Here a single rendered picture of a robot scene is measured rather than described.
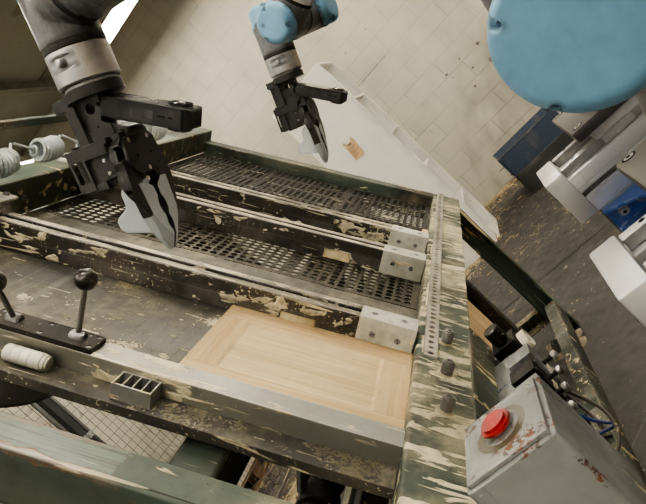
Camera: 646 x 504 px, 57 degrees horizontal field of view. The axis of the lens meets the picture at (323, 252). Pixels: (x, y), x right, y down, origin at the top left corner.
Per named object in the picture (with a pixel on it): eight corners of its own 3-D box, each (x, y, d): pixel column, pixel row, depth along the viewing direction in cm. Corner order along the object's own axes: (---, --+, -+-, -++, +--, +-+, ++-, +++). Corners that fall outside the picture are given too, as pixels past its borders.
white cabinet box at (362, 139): (500, 238, 480) (316, 62, 469) (448, 284, 502) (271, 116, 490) (496, 219, 537) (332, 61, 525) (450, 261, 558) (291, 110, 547)
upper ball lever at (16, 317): (19, 334, 101) (-8, 285, 91) (0, 328, 102) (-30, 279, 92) (32, 316, 104) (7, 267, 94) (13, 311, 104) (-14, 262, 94)
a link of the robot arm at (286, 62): (299, 49, 133) (290, 48, 126) (307, 69, 134) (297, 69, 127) (270, 61, 136) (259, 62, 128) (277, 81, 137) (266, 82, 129)
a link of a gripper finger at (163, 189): (155, 249, 79) (126, 184, 77) (192, 237, 77) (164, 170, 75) (143, 256, 76) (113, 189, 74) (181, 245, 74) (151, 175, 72)
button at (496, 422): (520, 432, 64) (506, 419, 63) (492, 453, 65) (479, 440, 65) (516, 412, 67) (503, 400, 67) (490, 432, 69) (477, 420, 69)
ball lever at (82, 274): (80, 349, 99) (91, 273, 96) (60, 343, 99) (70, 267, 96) (93, 342, 102) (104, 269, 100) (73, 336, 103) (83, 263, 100)
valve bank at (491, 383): (668, 518, 86) (551, 408, 84) (588, 566, 91) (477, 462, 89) (590, 359, 133) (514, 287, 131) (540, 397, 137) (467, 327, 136)
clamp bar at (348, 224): (422, 259, 193) (441, 189, 185) (91, 176, 208) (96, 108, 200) (424, 251, 202) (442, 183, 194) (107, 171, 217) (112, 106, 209)
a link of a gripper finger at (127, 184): (155, 212, 74) (126, 146, 72) (166, 208, 73) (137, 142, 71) (134, 223, 69) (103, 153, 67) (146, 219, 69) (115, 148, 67)
